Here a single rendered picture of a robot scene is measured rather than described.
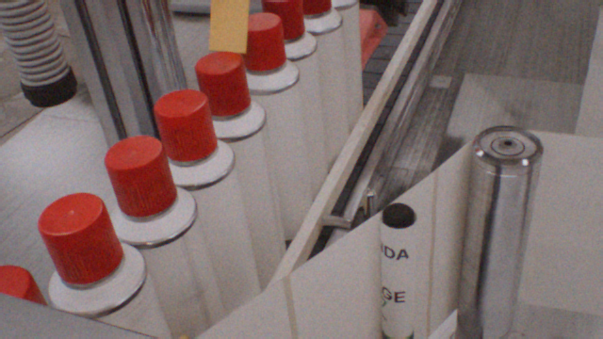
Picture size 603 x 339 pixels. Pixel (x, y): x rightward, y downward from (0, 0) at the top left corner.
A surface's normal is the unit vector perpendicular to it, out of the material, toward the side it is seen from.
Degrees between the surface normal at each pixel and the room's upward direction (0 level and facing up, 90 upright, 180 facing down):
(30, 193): 0
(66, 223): 2
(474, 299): 90
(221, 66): 2
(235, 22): 63
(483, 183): 90
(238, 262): 90
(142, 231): 42
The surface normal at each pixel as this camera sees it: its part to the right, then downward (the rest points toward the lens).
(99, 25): -0.36, 0.59
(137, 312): 0.84, 0.26
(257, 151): 0.68, 0.40
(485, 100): -0.09, -0.79
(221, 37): -0.36, 0.18
